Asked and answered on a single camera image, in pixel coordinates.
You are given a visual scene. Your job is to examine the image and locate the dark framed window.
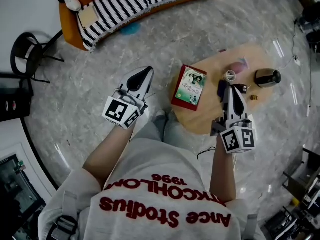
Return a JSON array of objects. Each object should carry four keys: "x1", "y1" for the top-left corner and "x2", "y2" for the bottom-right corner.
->
[{"x1": 0, "y1": 155, "x2": 47, "y2": 240}]

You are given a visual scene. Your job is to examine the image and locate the round wooden side table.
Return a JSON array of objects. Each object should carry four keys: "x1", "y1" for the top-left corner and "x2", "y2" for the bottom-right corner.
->
[{"x1": 171, "y1": 42, "x2": 276, "y2": 136}]

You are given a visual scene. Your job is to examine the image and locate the white cable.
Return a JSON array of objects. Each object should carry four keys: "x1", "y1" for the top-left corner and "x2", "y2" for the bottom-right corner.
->
[{"x1": 277, "y1": 18, "x2": 313, "y2": 110}]

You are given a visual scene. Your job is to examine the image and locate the person's jeans legs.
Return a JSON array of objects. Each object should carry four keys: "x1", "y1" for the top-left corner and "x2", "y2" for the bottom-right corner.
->
[{"x1": 132, "y1": 110, "x2": 193, "y2": 155}]

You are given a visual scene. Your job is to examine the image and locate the person's right forearm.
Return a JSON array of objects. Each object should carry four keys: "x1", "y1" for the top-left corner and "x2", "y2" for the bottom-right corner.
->
[{"x1": 209, "y1": 136, "x2": 237, "y2": 206}]

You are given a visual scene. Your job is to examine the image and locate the black display cabinet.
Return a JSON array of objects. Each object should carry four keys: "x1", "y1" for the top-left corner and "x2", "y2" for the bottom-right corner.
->
[{"x1": 0, "y1": 72, "x2": 35, "y2": 122}]

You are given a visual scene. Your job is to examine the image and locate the black wicker chair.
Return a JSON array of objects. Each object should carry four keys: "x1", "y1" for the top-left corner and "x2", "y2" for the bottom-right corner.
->
[{"x1": 10, "y1": 30, "x2": 65, "y2": 85}]

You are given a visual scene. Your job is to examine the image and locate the blue fuzzy cloth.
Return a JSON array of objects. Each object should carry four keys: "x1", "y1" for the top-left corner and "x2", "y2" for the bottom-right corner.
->
[{"x1": 119, "y1": 22, "x2": 141, "y2": 36}]

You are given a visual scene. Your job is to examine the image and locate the small black box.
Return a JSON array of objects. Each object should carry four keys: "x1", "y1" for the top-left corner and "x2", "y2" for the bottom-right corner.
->
[{"x1": 232, "y1": 83, "x2": 250, "y2": 95}]

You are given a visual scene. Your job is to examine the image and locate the person's left forearm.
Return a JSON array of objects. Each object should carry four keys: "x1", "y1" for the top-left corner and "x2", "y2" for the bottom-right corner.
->
[{"x1": 82, "y1": 123, "x2": 137, "y2": 191}]

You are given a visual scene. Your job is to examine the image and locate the black equipment pile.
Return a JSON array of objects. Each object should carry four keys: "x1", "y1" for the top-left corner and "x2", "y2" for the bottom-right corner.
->
[{"x1": 294, "y1": 6, "x2": 320, "y2": 50}]

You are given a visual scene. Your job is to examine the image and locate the white cup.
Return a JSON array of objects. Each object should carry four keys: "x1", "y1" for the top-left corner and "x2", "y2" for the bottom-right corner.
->
[{"x1": 223, "y1": 70, "x2": 237, "y2": 82}]

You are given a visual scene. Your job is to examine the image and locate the beige notebook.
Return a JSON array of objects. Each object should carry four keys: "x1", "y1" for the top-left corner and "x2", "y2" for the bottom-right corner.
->
[{"x1": 77, "y1": 6, "x2": 99, "y2": 28}]

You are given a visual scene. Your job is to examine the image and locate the grey harness strap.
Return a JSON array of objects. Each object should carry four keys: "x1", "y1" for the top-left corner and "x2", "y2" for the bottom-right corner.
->
[
  {"x1": 46, "y1": 190, "x2": 81, "y2": 240},
  {"x1": 241, "y1": 213, "x2": 260, "y2": 240}
]

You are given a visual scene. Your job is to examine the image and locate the metal shelf rack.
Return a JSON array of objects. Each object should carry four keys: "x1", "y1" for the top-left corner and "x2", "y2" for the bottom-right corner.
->
[{"x1": 282, "y1": 146, "x2": 320, "y2": 240}]

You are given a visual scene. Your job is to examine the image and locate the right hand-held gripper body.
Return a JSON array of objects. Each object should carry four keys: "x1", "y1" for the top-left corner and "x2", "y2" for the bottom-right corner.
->
[{"x1": 211, "y1": 118, "x2": 256, "y2": 155}]

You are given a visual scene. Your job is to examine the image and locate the green cover book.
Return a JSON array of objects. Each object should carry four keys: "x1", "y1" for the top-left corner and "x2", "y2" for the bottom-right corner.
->
[{"x1": 174, "y1": 67, "x2": 208, "y2": 107}]

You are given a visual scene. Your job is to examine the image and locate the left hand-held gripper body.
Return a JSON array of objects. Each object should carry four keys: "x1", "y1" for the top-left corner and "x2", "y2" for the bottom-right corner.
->
[{"x1": 101, "y1": 85, "x2": 148, "y2": 130}]

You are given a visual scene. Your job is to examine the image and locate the red book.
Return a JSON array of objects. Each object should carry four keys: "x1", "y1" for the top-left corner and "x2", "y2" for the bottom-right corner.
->
[{"x1": 171, "y1": 64, "x2": 208, "y2": 112}]

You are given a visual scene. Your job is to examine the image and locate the orange sofa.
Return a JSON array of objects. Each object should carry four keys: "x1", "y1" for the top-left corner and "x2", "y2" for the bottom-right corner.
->
[{"x1": 58, "y1": 0, "x2": 232, "y2": 52}]

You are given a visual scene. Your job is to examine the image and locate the grey printed sweatshirt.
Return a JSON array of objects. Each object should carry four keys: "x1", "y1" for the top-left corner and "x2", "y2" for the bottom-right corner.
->
[{"x1": 37, "y1": 137, "x2": 266, "y2": 240}]

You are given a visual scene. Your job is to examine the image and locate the black cable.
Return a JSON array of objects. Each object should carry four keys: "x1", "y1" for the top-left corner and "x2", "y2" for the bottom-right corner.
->
[{"x1": 196, "y1": 146, "x2": 217, "y2": 160}]

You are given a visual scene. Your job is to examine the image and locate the black white striped blanket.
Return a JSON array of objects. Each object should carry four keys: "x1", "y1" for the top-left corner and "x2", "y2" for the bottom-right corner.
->
[{"x1": 76, "y1": 0, "x2": 218, "y2": 54}]

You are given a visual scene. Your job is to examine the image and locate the pink plush toy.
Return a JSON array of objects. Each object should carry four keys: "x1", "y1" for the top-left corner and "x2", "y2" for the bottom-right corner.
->
[{"x1": 231, "y1": 56, "x2": 250, "y2": 75}]

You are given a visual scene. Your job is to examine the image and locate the dark purple pouch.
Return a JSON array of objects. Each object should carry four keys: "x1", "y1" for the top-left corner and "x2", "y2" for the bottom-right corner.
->
[{"x1": 217, "y1": 80, "x2": 230, "y2": 104}]

